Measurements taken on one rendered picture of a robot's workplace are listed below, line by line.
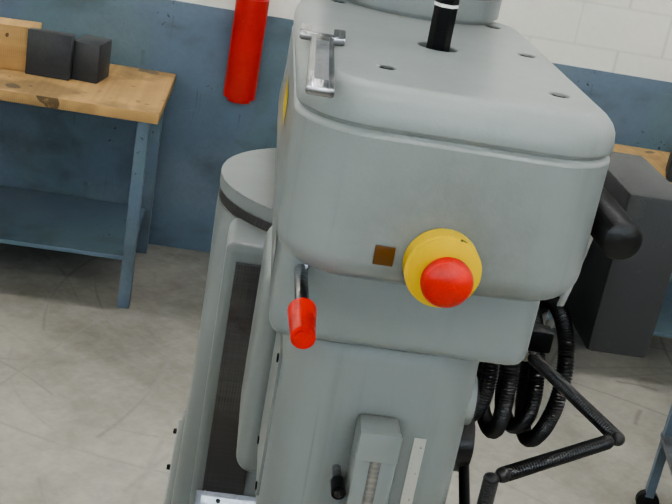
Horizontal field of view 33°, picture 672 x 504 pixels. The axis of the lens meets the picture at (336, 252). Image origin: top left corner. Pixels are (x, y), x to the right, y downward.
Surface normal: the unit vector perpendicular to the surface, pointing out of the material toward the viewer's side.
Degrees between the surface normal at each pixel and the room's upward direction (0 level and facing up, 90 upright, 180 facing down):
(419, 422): 90
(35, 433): 0
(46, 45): 90
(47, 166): 90
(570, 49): 90
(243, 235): 0
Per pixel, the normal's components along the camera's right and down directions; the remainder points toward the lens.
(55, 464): 0.17, -0.92
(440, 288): -0.04, 0.36
